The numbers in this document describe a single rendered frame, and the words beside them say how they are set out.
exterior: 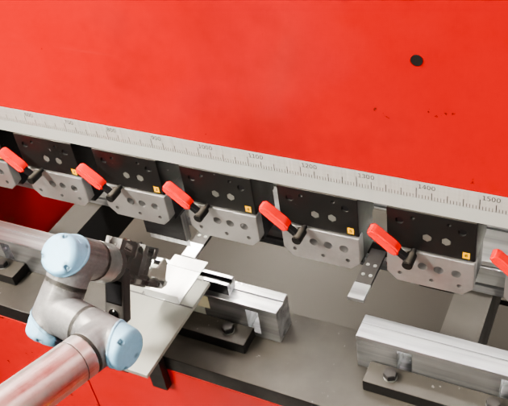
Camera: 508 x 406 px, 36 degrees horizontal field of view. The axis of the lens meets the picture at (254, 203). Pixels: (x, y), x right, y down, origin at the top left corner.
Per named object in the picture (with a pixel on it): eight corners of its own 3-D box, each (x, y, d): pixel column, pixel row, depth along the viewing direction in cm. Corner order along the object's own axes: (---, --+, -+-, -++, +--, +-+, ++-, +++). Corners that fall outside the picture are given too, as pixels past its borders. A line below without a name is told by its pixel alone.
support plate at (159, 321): (73, 354, 159) (72, 350, 158) (141, 267, 176) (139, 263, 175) (147, 379, 152) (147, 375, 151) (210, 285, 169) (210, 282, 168)
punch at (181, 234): (148, 239, 169) (139, 206, 163) (153, 234, 170) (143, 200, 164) (189, 249, 165) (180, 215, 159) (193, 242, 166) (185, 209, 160)
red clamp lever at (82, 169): (75, 167, 152) (114, 200, 153) (87, 155, 154) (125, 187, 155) (72, 172, 153) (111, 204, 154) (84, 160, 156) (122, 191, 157)
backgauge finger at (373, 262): (328, 298, 162) (326, 281, 159) (369, 218, 179) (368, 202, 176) (384, 312, 157) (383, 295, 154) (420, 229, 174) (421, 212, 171)
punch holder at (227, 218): (193, 231, 155) (176, 166, 144) (213, 205, 160) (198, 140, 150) (260, 247, 149) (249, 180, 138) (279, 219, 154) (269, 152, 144)
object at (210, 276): (151, 275, 177) (148, 265, 175) (158, 265, 179) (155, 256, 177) (229, 295, 168) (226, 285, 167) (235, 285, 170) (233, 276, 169)
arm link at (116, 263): (105, 285, 139) (68, 275, 142) (118, 287, 143) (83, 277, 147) (116, 244, 140) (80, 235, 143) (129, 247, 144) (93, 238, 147)
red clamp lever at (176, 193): (162, 186, 143) (203, 220, 144) (172, 173, 146) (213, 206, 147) (158, 191, 145) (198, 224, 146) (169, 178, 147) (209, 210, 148)
